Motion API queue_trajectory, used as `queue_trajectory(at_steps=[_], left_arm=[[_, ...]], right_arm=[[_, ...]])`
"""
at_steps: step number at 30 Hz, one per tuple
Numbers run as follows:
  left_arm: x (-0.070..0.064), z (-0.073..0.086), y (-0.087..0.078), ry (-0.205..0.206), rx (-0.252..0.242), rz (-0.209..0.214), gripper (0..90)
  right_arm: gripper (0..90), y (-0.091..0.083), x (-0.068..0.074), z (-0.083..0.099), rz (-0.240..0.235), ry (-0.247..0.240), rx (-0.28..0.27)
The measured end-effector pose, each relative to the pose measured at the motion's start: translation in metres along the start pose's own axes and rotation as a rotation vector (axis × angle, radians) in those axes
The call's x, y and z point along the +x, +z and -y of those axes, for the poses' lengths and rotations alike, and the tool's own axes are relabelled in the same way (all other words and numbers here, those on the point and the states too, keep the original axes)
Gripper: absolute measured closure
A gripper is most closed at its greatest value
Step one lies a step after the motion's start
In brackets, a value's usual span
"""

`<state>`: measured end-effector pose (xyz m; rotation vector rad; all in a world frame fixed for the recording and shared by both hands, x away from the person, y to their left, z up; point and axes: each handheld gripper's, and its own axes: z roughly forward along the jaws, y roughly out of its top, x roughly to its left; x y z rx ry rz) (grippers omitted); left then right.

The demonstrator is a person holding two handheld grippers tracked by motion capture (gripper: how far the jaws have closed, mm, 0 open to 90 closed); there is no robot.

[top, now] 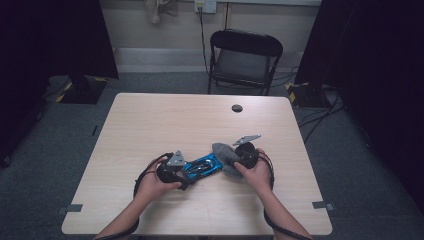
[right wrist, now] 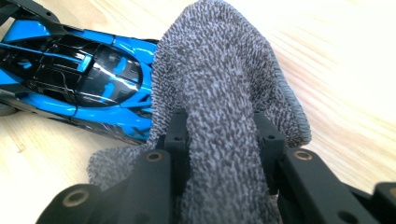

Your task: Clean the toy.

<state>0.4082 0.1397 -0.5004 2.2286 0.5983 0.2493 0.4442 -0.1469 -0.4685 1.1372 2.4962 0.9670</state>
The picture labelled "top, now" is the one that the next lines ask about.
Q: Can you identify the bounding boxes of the black floor cables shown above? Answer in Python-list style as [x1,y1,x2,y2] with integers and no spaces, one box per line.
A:
[298,89,346,144]

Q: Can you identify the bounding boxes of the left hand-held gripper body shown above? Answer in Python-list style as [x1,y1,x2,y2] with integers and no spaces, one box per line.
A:
[156,149,188,185]

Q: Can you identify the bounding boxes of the grey knitted cloth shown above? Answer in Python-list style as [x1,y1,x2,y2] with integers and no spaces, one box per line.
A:
[211,142,245,178]

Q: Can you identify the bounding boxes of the right hand-held gripper cable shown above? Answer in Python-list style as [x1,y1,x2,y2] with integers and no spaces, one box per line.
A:
[258,153,313,240]

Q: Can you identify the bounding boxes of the hand-held gripper cable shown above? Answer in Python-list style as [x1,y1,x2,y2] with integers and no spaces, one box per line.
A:
[258,153,313,240]
[94,152,174,240]

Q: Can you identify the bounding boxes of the blue and black toy car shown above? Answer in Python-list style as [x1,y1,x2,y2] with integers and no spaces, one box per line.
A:
[182,152,224,185]

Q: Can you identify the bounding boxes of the white wall socket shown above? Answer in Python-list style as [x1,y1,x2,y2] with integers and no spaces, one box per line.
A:
[194,0,218,14]

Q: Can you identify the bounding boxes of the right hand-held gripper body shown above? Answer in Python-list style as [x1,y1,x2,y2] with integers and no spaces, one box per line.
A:
[232,134,262,169]

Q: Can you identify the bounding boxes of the black folding chair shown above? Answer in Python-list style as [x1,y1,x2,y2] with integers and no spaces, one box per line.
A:
[207,28,284,97]

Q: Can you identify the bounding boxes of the black power cable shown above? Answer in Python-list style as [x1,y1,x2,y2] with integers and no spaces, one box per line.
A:
[198,6,211,76]

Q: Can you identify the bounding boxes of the person's left hand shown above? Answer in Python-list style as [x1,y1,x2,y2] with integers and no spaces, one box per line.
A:
[134,156,183,204]

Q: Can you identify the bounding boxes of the left hand-held gripper cable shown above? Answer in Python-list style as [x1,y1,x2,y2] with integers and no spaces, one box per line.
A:
[94,152,174,240]

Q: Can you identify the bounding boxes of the beige hanging cloth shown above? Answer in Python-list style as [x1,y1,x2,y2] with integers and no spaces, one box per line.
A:
[143,0,179,24]

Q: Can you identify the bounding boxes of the black stand base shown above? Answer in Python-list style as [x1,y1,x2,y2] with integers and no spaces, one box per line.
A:
[285,81,334,109]
[54,74,109,105]

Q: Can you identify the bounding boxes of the person's right hand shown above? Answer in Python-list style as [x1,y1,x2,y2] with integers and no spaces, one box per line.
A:
[233,149,274,196]

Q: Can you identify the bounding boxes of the black curtain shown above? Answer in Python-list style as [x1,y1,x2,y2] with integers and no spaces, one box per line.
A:
[294,0,424,214]
[0,0,120,168]

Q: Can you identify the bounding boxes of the grey tape piece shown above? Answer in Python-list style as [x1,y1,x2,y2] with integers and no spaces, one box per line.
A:
[312,200,335,212]
[56,203,84,216]

